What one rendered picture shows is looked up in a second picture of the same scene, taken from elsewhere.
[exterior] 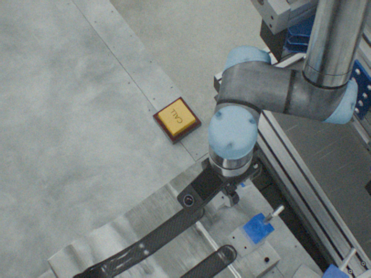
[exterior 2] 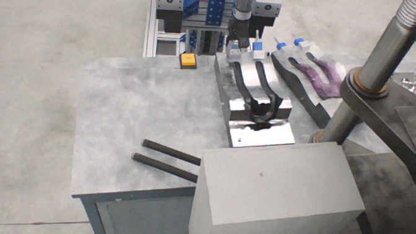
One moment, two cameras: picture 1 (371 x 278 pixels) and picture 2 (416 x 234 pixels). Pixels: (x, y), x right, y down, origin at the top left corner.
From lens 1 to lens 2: 1.24 m
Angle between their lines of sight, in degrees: 36
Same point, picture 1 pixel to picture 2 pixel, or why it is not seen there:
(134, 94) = (164, 70)
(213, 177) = (243, 27)
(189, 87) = not seen: hidden behind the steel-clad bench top
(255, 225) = (257, 44)
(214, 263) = (259, 70)
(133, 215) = (225, 83)
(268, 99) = not seen: outside the picture
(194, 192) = (242, 38)
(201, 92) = not seen: hidden behind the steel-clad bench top
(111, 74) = (149, 72)
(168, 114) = (185, 59)
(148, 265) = (249, 87)
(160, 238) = (239, 80)
